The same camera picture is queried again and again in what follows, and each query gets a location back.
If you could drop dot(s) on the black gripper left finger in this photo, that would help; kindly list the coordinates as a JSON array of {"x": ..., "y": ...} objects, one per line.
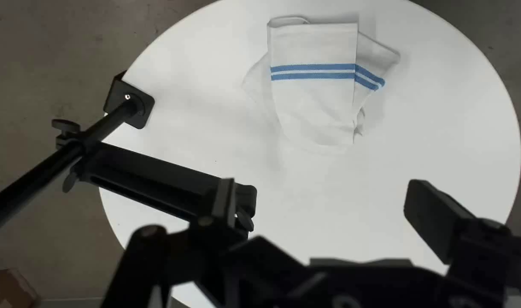
[{"x": 224, "y": 202}]

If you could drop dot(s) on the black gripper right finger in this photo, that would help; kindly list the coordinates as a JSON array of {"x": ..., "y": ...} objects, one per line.
[{"x": 441, "y": 219}]

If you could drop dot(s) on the white towel with blue stripes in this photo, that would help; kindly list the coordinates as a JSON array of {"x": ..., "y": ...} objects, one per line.
[{"x": 311, "y": 103}]

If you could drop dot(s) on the black clamp-on pole stand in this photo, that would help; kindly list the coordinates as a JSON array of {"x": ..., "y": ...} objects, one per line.
[{"x": 31, "y": 183}]

